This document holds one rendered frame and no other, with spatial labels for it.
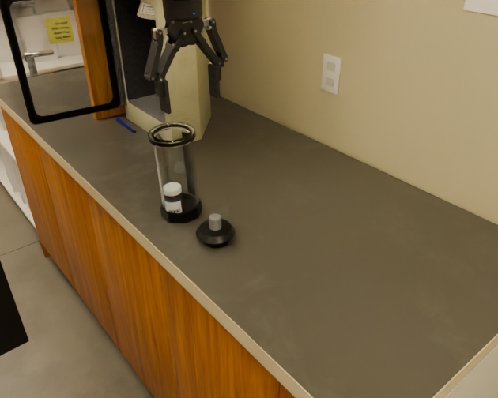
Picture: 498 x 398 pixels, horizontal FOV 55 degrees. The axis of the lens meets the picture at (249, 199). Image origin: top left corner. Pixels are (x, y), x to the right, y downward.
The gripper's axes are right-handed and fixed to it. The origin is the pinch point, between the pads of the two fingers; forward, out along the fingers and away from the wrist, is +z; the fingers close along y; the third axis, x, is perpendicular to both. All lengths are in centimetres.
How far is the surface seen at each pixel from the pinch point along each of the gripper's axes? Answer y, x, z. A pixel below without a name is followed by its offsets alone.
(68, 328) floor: 23, -82, 126
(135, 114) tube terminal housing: -16, -62, 28
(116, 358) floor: 14, -53, 126
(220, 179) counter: -15.5, -12.4, 32.4
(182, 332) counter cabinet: 13, 6, 58
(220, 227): 2.0, 10.7, 27.6
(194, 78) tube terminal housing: -25.7, -37.9, 11.7
